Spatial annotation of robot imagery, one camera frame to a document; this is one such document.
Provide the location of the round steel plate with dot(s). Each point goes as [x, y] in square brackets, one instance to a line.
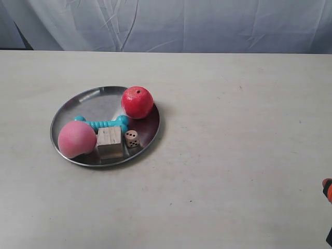
[103, 104]

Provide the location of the white backdrop cloth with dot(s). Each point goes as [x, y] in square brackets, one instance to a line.
[168, 26]

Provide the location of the small wooden die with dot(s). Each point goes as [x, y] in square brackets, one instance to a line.
[132, 138]

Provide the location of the red toy apple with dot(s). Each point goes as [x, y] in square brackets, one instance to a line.
[137, 102]

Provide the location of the teal rubber bone toy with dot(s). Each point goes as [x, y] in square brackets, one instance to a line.
[121, 121]

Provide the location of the wooden cube block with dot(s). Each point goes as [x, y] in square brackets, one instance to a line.
[109, 143]

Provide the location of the pink toy peach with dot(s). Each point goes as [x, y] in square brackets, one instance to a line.
[76, 138]

